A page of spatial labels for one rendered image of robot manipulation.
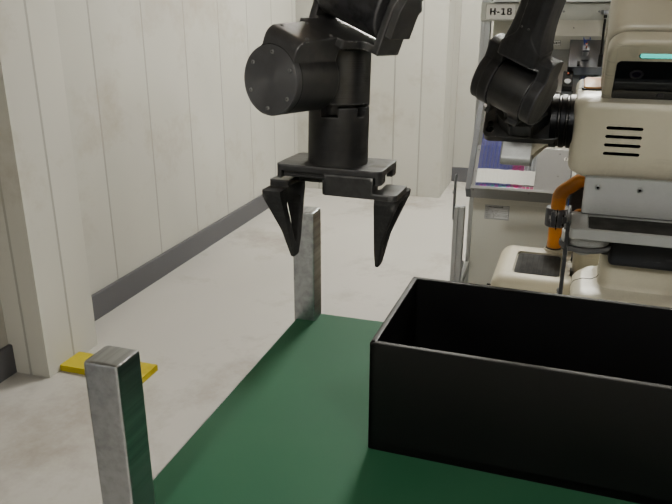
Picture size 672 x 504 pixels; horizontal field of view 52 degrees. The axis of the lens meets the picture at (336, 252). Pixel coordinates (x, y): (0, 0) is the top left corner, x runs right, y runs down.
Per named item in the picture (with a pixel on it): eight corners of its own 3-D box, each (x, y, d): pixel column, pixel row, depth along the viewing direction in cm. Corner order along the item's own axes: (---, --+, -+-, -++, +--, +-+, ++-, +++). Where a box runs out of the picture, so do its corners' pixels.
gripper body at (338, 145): (379, 192, 62) (383, 109, 59) (275, 182, 65) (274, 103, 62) (396, 178, 68) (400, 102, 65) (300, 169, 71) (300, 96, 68)
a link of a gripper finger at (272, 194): (329, 271, 66) (331, 174, 63) (261, 262, 68) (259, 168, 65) (350, 250, 72) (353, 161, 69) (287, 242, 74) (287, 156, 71)
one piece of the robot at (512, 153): (506, 146, 121) (510, 82, 116) (535, 148, 119) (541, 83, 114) (499, 165, 113) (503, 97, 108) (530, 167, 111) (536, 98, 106)
